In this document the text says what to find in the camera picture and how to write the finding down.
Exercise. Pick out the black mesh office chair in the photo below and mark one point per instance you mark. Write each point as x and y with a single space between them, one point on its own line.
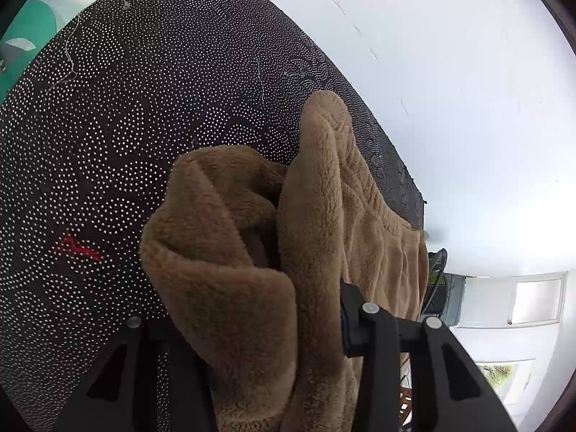
436 297

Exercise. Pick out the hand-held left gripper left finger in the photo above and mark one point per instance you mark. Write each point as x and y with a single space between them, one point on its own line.
184 378

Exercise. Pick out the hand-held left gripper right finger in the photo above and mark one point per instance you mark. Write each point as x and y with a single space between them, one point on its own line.
353 328

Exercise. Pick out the black dotted tablecloth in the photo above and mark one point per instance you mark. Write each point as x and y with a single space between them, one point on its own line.
135 99

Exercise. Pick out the green round flower decal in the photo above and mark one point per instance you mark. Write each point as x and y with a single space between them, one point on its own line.
31 22

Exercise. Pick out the brown fleece garment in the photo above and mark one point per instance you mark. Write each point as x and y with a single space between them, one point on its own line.
234 279

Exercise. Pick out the landscape wall picture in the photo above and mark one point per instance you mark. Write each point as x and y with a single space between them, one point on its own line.
499 375

